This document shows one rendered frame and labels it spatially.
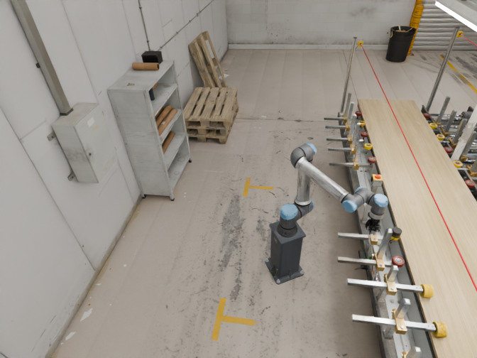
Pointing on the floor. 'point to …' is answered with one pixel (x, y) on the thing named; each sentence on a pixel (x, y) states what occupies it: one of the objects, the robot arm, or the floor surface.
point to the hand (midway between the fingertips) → (369, 232)
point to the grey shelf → (174, 163)
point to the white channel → (465, 136)
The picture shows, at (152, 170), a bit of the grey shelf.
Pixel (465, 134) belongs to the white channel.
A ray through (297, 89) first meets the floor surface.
